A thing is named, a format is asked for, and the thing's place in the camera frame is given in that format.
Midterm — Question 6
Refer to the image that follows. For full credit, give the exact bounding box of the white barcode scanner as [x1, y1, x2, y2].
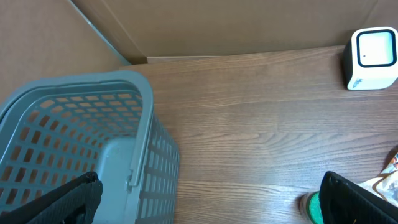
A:
[343, 27, 397, 91]

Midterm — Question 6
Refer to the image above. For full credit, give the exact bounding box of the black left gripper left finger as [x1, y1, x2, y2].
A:
[1, 172, 103, 224]

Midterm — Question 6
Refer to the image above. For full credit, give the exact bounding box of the dried mushroom pouch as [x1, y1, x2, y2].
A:
[358, 154, 398, 207]

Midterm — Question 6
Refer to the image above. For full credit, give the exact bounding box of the green lid jar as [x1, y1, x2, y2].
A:
[299, 191, 324, 224]

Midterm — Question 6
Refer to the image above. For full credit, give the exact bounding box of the dark plastic mesh basket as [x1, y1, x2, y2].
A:
[1, 70, 180, 223]

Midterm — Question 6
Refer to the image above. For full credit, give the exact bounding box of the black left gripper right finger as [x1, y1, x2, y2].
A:
[319, 171, 397, 224]

